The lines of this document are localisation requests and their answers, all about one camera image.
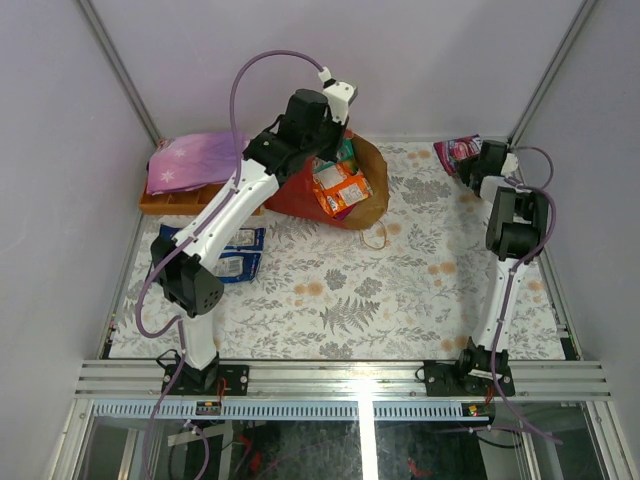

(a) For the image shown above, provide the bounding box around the white Fox's candy bag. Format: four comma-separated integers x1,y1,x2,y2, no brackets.
433,135,482,176

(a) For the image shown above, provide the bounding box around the orange Fox's candy bag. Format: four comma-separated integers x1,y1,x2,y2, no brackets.
312,158,373,217

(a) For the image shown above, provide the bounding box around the red paper bag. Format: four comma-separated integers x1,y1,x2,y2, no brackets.
265,132,390,230

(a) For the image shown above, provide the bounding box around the blue Doritos chip bag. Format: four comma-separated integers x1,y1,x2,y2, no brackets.
157,223,267,285

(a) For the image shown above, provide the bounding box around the green snack packet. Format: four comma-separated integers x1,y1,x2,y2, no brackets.
337,139,355,161

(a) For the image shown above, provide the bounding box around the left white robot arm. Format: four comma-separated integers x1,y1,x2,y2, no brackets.
151,82,357,395

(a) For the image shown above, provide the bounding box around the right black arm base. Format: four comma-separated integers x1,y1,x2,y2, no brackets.
415,348,497,397

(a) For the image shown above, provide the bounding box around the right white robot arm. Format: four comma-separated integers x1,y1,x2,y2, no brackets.
455,140,555,395

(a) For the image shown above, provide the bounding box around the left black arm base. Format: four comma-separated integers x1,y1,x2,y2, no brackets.
156,357,250,398

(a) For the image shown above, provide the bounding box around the purple plastic package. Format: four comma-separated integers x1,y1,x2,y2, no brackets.
145,131,237,195

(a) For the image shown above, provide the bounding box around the orange wooden tray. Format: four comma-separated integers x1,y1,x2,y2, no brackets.
138,179,264,217

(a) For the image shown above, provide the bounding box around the floral table mat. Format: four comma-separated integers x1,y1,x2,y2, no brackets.
107,140,566,361

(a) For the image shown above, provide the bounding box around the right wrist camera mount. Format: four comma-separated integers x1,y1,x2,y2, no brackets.
501,152,519,177

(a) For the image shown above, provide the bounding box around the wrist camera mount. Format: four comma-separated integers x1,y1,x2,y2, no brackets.
318,67,358,126
501,152,519,177

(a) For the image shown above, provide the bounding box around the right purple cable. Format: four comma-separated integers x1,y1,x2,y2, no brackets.
487,146,564,446

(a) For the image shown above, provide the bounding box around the purple cable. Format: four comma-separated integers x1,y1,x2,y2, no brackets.
487,146,564,446
135,48,329,480

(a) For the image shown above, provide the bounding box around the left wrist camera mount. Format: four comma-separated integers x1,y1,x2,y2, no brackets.
318,67,358,126

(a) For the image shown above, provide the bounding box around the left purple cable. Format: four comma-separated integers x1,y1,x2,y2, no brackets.
135,48,329,480

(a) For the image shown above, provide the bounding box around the aluminium front rail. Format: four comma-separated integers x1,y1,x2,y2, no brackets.
75,359,612,402

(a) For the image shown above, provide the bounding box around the blue white cable duct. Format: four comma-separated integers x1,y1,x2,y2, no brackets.
94,399,494,422

